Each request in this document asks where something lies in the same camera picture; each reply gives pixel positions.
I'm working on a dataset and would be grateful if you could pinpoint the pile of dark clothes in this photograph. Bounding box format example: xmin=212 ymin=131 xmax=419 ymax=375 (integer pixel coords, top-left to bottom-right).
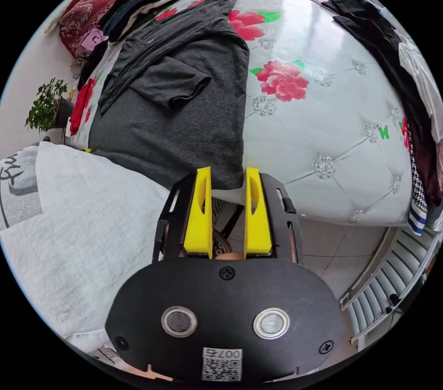
xmin=321 ymin=0 xmax=443 ymax=237

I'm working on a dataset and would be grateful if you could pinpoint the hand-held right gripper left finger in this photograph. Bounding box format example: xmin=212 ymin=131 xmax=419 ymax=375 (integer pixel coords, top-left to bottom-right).
xmin=183 ymin=167 xmax=213 ymax=259

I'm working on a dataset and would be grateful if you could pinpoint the red garment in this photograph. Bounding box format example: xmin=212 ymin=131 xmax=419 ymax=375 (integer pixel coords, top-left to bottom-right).
xmin=69 ymin=76 xmax=98 ymax=137

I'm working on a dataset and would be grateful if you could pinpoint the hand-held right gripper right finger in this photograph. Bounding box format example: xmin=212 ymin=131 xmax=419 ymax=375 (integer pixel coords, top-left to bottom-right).
xmin=243 ymin=167 xmax=273 ymax=260

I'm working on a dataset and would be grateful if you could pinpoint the green potted plant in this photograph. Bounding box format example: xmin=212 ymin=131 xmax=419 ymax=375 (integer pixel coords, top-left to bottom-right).
xmin=24 ymin=78 xmax=75 ymax=134

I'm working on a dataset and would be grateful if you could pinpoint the red patterned pillow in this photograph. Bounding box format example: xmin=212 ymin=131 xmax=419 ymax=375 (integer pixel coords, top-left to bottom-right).
xmin=59 ymin=0 xmax=148 ymax=60

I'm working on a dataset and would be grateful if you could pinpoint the bed with floral sheet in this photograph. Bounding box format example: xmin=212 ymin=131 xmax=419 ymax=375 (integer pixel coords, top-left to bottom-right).
xmin=65 ymin=0 xmax=418 ymax=228

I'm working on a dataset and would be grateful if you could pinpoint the white radiator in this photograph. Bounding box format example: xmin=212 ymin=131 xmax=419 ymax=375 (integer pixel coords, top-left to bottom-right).
xmin=340 ymin=226 xmax=441 ymax=351

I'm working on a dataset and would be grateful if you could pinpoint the gray long sleeve shirt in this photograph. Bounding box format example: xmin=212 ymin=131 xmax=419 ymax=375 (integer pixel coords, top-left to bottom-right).
xmin=88 ymin=0 xmax=251 ymax=191

